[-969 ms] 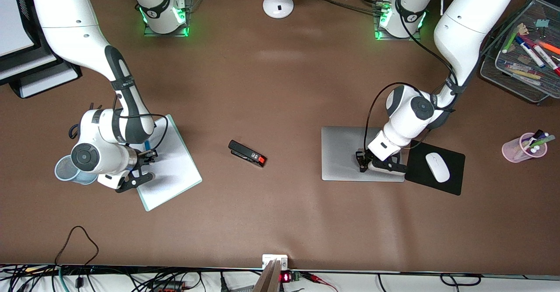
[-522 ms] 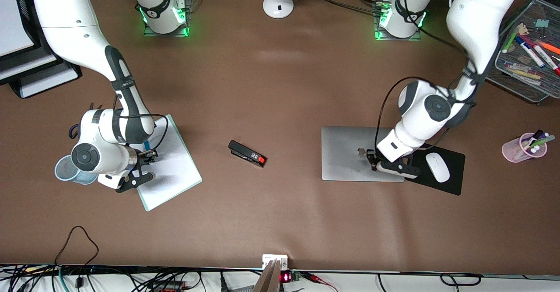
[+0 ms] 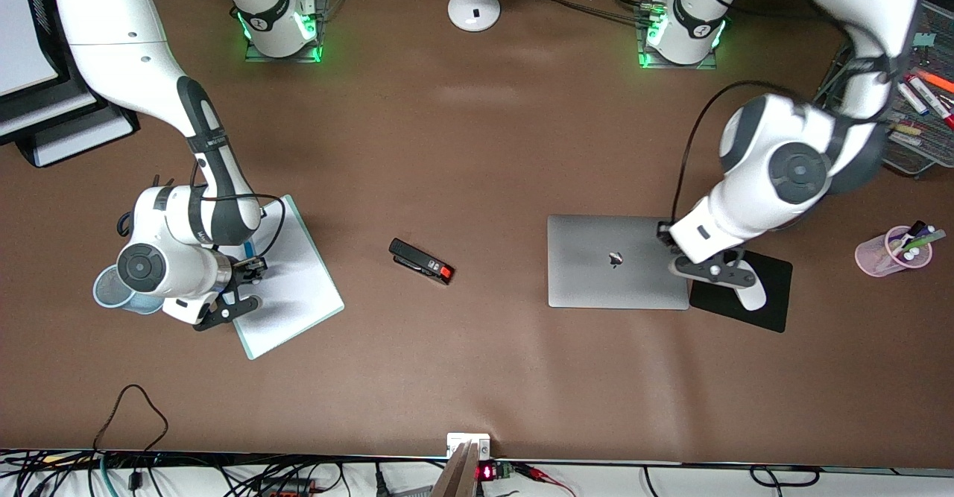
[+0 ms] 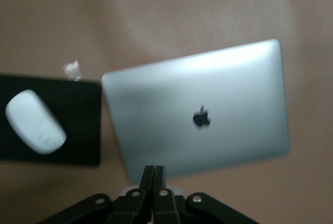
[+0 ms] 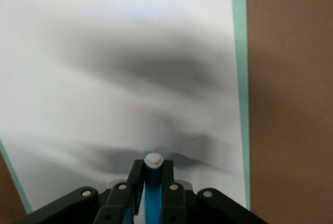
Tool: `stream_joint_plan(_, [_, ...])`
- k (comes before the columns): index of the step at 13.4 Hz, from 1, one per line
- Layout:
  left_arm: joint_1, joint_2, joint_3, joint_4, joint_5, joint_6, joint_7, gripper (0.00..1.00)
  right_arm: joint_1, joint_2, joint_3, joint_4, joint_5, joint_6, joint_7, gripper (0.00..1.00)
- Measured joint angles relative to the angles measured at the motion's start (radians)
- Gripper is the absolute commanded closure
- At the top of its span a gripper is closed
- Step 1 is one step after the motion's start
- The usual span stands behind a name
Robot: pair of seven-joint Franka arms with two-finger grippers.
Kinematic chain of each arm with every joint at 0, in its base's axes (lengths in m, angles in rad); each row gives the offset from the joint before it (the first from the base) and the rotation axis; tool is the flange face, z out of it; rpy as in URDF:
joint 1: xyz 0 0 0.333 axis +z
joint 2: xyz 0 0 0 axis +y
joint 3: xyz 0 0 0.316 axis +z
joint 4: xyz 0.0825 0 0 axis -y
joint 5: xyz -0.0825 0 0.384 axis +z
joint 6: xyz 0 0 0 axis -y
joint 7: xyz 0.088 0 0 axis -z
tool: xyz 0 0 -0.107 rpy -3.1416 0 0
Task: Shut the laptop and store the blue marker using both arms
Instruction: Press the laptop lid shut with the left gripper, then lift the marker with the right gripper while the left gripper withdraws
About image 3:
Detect silver laptop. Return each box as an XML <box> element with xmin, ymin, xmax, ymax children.
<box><xmin>546</xmin><ymin>215</ymin><xmax>690</xmax><ymax>311</ymax></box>

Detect white marker with blue cap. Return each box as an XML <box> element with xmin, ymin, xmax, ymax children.
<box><xmin>897</xmin><ymin>82</ymin><xmax>930</xmax><ymax>116</ymax></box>

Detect white marker with red cap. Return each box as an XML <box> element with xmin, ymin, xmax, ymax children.
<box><xmin>906</xmin><ymin>75</ymin><xmax>954</xmax><ymax>130</ymax></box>

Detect white computer mouse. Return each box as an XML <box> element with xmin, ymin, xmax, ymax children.
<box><xmin>734</xmin><ymin>282</ymin><xmax>768</xmax><ymax>311</ymax></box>

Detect mint green clipboard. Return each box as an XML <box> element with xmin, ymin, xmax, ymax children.
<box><xmin>221</xmin><ymin>194</ymin><xmax>346</xmax><ymax>361</ymax></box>

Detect black mouse pad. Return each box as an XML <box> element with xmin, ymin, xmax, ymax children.
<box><xmin>689</xmin><ymin>247</ymin><xmax>794</xmax><ymax>334</ymax></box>

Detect black scissors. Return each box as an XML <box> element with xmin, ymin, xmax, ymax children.
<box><xmin>116</xmin><ymin>175</ymin><xmax>162</xmax><ymax>235</ymax></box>

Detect blue mesh pen cup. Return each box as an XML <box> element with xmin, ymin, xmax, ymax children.
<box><xmin>92</xmin><ymin>265</ymin><xmax>163</xmax><ymax>316</ymax></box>

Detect pink mesh pen cup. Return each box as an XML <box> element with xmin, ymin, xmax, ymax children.
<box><xmin>854</xmin><ymin>225</ymin><xmax>934</xmax><ymax>279</ymax></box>

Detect black stapler with red tip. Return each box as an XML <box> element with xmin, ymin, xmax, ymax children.
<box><xmin>388</xmin><ymin>238</ymin><xmax>455</xmax><ymax>286</ymax></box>

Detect red and black connector strip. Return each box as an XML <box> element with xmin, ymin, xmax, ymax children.
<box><xmin>253</xmin><ymin>478</ymin><xmax>314</xmax><ymax>497</ymax></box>

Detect white paper sheet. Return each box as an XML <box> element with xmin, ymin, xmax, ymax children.
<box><xmin>0</xmin><ymin>87</ymin><xmax>98</xmax><ymax>140</ymax></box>
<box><xmin>34</xmin><ymin>106</ymin><xmax>137</xmax><ymax>168</ymax></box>
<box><xmin>0</xmin><ymin>0</ymin><xmax>60</xmax><ymax>98</ymax></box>

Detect green pen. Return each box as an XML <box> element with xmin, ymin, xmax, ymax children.
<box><xmin>898</xmin><ymin>229</ymin><xmax>948</xmax><ymax>256</ymax></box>

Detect grey mesh desk organizer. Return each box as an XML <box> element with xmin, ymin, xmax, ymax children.
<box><xmin>812</xmin><ymin>0</ymin><xmax>954</xmax><ymax>180</ymax></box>

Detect black stacked document tray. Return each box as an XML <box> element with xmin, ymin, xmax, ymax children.
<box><xmin>0</xmin><ymin>0</ymin><xmax>141</xmax><ymax>169</ymax></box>

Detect orange highlighter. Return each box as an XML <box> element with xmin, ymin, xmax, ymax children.
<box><xmin>915</xmin><ymin>69</ymin><xmax>954</xmax><ymax>95</ymax></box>

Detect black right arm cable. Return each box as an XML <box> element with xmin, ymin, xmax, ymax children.
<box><xmin>190</xmin><ymin>156</ymin><xmax>288</xmax><ymax>262</ymax></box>

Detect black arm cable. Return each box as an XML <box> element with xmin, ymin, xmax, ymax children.
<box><xmin>671</xmin><ymin>80</ymin><xmax>791</xmax><ymax>222</ymax></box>
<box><xmin>190</xmin><ymin>156</ymin><xmax>288</xmax><ymax>262</ymax></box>

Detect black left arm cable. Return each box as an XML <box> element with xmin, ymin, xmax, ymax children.
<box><xmin>671</xmin><ymin>80</ymin><xmax>791</xmax><ymax>222</ymax></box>

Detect thin black looped cable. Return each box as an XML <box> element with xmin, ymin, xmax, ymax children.
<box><xmin>92</xmin><ymin>384</ymin><xmax>169</xmax><ymax>455</ymax></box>

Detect tangled black cables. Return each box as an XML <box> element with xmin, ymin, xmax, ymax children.
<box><xmin>0</xmin><ymin>449</ymin><xmax>448</xmax><ymax>497</ymax></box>

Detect black looped power cable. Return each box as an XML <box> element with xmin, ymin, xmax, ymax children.
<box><xmin>641</xmin><ymin>466</ymin><xmax>822</xmax><ymax>497</ymax></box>

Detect black cable bundle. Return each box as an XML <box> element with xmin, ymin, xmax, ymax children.
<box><xmin>514</xmin><ymin>0</ymin><xmax>657</xmax><ymax>25</ymax></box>

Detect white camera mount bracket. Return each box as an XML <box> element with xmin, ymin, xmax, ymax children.
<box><xmin>446</xmin><ymin>432</ymin><xmax>492</xmax><ymax>460</ymax></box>

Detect red clip lead wire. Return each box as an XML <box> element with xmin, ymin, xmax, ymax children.
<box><xmin>514</xmin><ymin>463</ymin><xmax>576</xmax><ymax>497</ymax></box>

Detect grey camera mount bar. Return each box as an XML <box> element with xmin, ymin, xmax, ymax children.
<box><xmin>429</xmin><ymin>441</ymin><xmax>482</xmax><ymax>497</ymax></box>

